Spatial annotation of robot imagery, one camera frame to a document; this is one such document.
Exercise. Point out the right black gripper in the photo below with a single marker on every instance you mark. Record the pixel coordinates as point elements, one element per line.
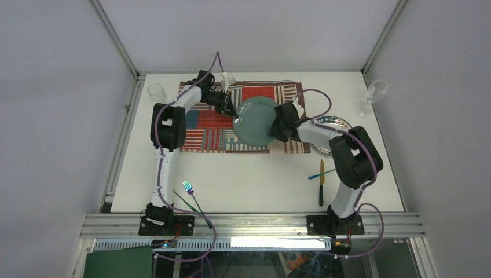
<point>272,131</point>

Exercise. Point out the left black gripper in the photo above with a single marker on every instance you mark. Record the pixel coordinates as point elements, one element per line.
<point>227,106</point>

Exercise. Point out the large teal plate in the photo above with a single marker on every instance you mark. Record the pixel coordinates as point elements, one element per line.
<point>255,118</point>

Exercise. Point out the gold knife dark handle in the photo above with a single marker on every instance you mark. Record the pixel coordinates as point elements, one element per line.
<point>321,189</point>

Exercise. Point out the iridescent spoon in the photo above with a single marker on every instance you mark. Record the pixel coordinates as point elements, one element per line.
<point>320,174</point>

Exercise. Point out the iridescent fork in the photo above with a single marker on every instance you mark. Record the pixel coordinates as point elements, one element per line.
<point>185,202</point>
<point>191,192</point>

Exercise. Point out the clear wine glass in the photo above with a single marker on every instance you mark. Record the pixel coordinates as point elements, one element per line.
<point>374,93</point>

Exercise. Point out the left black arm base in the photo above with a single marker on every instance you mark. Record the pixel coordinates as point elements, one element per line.
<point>184,225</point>

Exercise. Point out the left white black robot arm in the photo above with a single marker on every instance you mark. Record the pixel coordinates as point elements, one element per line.
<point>168,133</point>

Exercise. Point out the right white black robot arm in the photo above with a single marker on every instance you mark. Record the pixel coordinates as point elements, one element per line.
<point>356,159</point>

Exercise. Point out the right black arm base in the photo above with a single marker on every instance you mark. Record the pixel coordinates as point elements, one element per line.
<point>331,225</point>

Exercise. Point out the clear plastic cup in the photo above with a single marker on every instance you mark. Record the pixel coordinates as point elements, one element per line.
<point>157,93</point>

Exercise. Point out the orange object below table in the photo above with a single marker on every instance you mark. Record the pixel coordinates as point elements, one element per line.
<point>295,260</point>

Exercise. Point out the green board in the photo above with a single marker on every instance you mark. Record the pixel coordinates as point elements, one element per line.
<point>128,262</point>

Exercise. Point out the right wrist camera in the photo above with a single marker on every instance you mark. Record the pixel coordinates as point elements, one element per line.
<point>299,108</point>

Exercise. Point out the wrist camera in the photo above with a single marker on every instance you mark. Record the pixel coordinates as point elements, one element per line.
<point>226,81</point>
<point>299,108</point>

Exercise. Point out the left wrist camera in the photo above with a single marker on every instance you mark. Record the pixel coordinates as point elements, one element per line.
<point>226,81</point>

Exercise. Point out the aluminium front rail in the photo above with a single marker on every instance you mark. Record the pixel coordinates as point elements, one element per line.
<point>392,225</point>

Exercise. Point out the white slotted cable duct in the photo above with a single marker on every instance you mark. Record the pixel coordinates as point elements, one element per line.
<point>254,243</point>

